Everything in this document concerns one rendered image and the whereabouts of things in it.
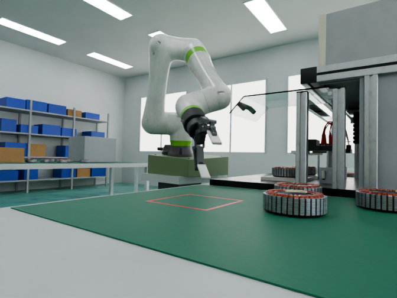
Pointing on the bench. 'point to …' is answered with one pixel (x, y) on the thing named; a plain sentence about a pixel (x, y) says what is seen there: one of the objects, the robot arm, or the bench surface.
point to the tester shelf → (348, 76)
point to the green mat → (249, 237)
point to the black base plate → (352, 184)
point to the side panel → (380, 132)
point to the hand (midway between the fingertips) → (210, 159)
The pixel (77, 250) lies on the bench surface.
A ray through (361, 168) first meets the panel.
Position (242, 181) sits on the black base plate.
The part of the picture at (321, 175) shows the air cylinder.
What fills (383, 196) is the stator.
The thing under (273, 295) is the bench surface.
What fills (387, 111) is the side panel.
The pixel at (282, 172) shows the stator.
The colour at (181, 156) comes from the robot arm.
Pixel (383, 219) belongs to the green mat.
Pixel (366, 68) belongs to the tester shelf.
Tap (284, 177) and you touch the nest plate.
